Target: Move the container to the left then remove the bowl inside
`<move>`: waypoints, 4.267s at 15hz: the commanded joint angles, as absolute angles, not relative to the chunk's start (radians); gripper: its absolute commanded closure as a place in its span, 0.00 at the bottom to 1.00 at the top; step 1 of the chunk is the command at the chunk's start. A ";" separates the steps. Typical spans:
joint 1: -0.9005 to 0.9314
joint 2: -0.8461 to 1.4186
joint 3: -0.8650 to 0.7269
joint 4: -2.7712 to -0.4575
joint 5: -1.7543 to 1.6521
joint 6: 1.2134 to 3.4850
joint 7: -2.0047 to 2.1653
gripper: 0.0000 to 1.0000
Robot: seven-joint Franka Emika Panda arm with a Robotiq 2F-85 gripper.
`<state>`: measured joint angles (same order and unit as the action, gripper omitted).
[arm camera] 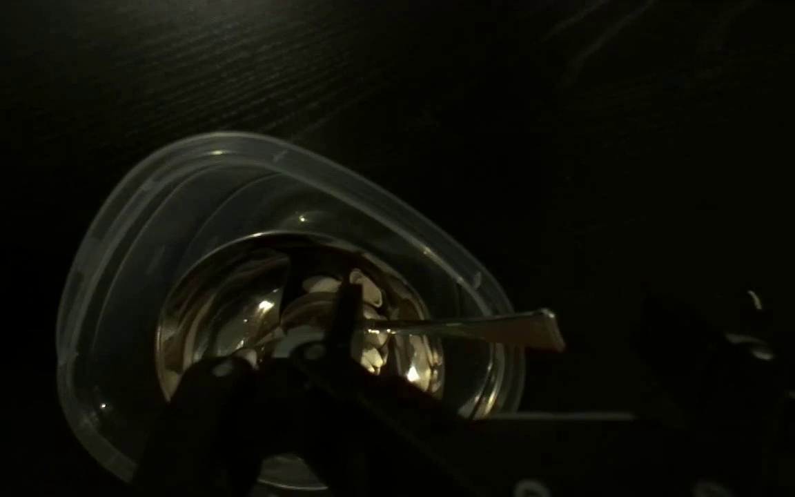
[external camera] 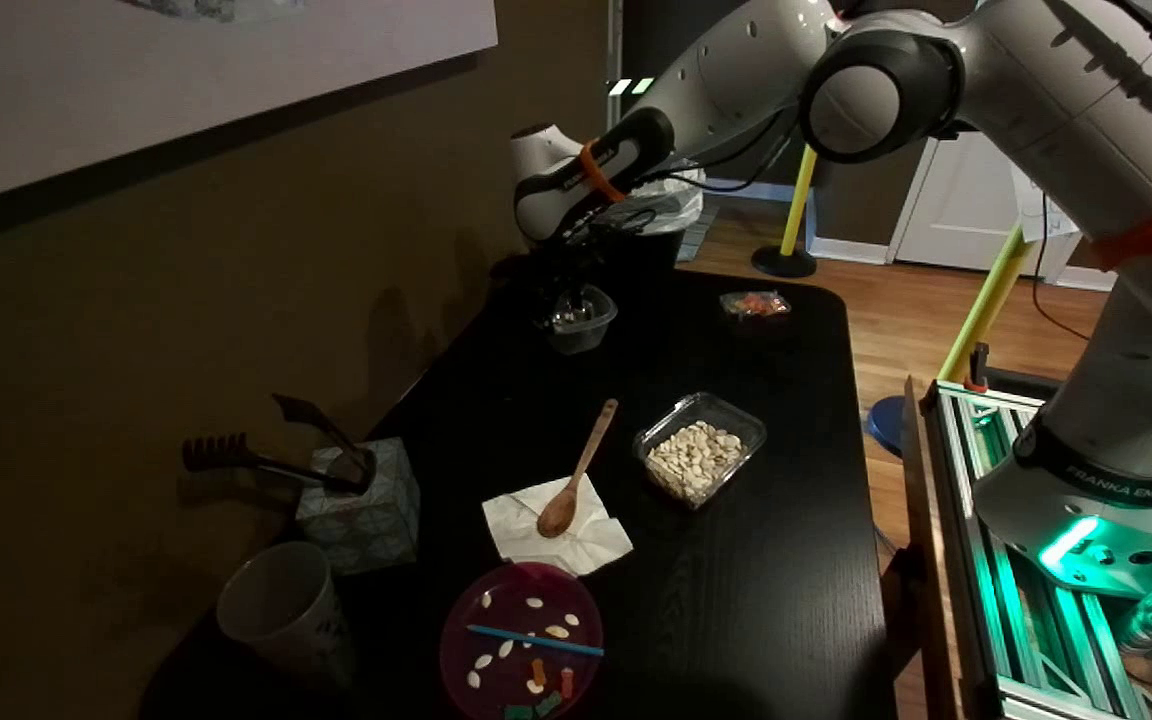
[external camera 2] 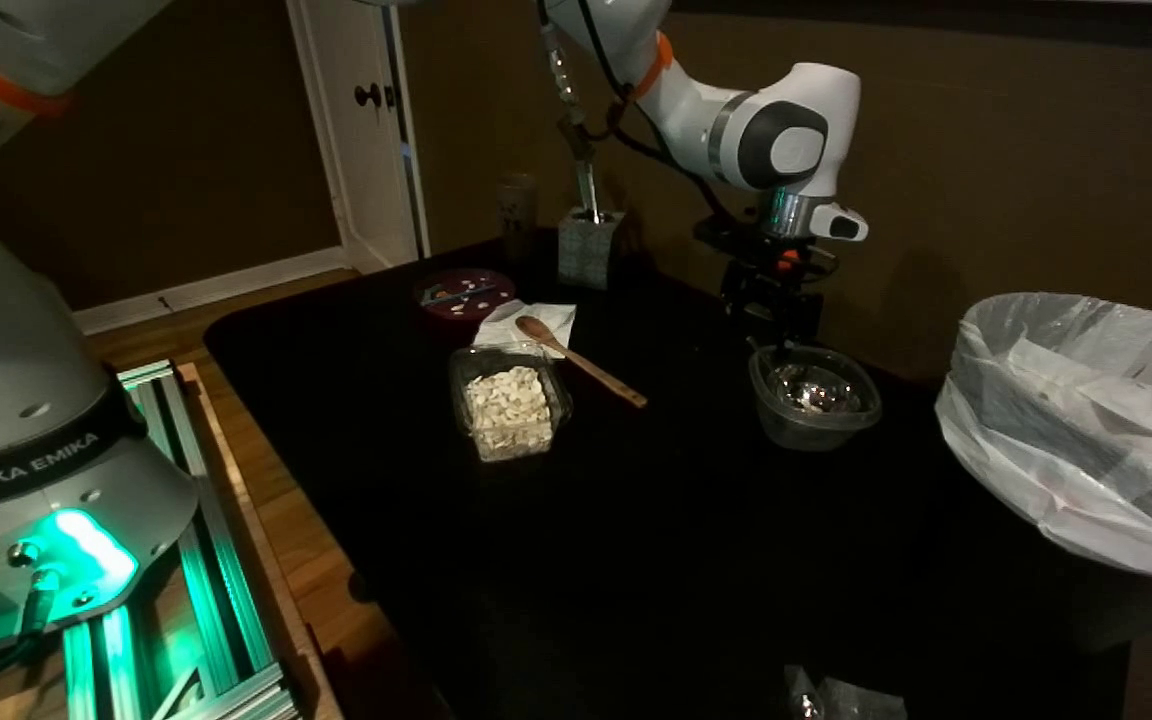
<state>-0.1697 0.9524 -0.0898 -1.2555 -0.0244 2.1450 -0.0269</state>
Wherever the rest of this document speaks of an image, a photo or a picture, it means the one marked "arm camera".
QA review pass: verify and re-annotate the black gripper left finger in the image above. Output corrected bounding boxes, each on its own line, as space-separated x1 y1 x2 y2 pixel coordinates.
327 278 371 372

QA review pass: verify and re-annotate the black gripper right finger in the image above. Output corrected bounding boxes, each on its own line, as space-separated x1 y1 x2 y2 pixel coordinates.
703 287 784 421

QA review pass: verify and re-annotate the shiny metal bowl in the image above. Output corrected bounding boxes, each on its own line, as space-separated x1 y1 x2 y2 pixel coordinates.
153 228 447 409

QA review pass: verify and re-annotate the metal spoon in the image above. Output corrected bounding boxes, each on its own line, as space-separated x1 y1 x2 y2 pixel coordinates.
230 289 568 359

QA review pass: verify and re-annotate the clear rounded plastic container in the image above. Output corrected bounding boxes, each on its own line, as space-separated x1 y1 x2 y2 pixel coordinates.
52 129 530 489

